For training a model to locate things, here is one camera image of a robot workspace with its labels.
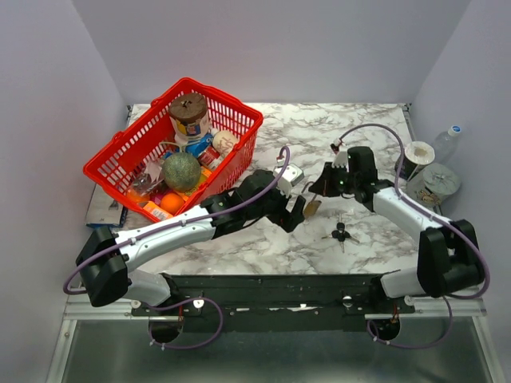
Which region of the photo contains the orange fruit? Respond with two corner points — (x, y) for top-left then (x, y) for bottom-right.
(160, 192), (184, 215)

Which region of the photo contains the red plastic shopping basket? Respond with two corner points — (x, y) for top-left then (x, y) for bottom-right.
(82, 77), (264, 224)

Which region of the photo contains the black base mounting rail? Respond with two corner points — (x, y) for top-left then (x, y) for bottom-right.
(79, 273), (416, 334)

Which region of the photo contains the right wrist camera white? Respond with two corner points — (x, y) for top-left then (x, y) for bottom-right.
(331, 138), (349, 168)

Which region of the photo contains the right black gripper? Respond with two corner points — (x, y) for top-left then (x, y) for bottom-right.
(310, 161), (359, 197)

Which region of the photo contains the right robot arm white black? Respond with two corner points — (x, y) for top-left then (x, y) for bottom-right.
(308, 146), (485, 313)

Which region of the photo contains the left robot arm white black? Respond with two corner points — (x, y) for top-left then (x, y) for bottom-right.
(76, 164), (305, 315)

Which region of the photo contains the clear plastic water bottle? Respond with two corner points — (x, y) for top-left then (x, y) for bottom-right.
(431, 125), (462, 164)

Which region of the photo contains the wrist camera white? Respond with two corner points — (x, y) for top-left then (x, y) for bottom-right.
(331, 138), (349, 168)
(276, 164), (304, 197)

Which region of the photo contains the grey-wrapped toilet paper roll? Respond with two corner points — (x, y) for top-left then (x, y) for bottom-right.
(406, 163), (461, 209)

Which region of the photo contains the orange snack box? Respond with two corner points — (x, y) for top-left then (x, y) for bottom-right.
(141, 201), (173, 222)

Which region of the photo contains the large brass padlock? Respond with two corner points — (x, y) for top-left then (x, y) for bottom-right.
(301, 181), (322, 219)

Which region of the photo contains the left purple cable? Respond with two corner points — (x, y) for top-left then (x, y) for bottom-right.
(62, 145), (291, 352)

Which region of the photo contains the black-headed key bunch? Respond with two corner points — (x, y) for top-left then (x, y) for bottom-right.
(323, 214), (360, 254)

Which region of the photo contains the brown-lid ice cream cup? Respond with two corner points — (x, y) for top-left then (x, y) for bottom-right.
(168, 93), (210, 145)

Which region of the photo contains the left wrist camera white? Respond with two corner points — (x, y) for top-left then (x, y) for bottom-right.
(276, 164), (304, 197)

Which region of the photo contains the green netted melon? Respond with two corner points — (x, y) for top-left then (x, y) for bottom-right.
(162, 152), (201, 192)

